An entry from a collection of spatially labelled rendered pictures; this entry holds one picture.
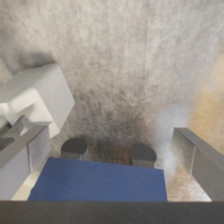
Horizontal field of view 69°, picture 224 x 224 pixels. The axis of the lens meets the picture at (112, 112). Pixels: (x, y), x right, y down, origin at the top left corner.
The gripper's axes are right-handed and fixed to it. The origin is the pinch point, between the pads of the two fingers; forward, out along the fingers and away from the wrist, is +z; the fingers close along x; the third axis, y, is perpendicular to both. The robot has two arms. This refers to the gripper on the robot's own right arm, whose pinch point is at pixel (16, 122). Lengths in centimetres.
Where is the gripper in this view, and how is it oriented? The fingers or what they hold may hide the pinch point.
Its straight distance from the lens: 55.1
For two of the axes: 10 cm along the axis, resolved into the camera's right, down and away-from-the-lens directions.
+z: 1.2, -6.1, 7.8
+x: -9.7, 1.0, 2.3
